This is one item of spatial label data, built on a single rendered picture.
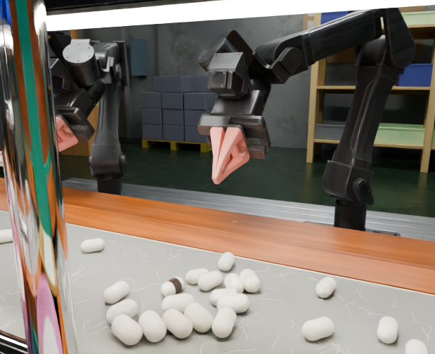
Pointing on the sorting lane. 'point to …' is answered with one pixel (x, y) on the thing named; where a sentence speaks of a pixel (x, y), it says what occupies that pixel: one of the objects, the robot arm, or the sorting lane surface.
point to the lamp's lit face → (218, 12)
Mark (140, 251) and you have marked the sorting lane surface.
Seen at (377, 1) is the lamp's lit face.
